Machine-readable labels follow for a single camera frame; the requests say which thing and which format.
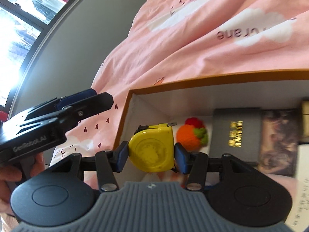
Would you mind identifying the yellow tape measure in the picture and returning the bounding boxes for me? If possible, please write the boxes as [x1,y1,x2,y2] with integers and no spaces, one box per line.
[128,123,174,173]

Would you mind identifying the small gold box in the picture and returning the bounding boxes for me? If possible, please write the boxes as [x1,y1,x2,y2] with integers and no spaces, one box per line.
[301,100,309,143]

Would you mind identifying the person's left hand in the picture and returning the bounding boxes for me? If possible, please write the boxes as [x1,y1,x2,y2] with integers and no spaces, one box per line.
[0,152,45,232]

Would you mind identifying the orange knitted fruit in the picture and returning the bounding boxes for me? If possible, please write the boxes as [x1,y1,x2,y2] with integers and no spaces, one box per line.
[175,117,210,152]

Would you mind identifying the dark grey gift box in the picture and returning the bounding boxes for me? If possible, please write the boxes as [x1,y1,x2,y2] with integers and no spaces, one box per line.
[208,108,262,166]

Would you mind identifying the orange cardboard storage box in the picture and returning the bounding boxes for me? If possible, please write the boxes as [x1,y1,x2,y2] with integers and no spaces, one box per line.
[112,69,309,227]

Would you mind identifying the floral printed card box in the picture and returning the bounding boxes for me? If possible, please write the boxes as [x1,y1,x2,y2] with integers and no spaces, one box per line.
[258,109,299,177]

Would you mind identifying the pink patterned bed duvet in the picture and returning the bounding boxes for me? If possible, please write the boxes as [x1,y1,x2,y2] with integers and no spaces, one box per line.
[49,0,309,191]

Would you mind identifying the window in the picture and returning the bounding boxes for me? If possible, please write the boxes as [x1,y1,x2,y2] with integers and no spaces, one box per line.
[1,0,77,112]

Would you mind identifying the white long box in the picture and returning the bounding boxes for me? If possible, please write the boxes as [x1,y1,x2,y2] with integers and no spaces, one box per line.
[285,144,308,231]

